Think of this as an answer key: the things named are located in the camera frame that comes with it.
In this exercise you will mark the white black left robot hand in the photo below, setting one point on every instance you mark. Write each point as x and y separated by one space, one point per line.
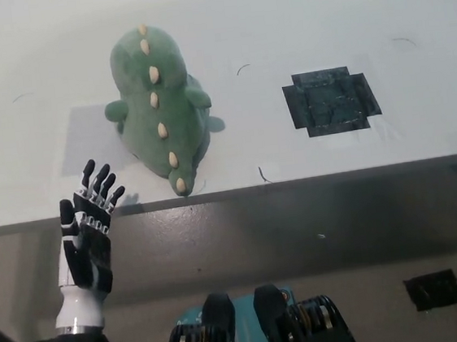
90 255

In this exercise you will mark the green plush dinosaur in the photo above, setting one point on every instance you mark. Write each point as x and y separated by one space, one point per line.
160 104

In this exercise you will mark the grey translucent tape patch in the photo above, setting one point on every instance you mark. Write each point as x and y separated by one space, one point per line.
86 141

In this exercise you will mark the black teal robot body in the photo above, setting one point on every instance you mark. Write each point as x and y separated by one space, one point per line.
310 326

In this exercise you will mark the black tape patch on table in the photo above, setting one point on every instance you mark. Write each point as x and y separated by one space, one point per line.
331 101

